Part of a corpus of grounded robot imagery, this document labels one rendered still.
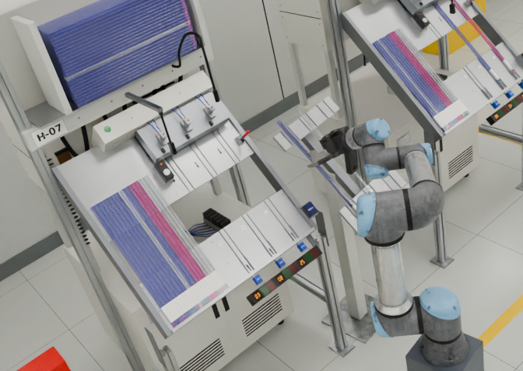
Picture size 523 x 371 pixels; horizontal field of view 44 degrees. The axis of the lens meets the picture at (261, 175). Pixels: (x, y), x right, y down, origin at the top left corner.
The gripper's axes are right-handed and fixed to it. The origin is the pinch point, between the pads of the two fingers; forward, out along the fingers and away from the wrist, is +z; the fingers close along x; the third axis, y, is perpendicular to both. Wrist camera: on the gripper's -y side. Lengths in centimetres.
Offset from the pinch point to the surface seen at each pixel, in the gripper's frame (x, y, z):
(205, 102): 13.7, 40.5, 24.4
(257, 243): 33.0, -13.1, 16.8
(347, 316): -9, -78, 55
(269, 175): 9.7, 3.4, 20.0
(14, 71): 66, 84, 33
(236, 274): 47, -17, 17
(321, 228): 6.1, -25.0, 14.8
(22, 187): 38, 58, 198
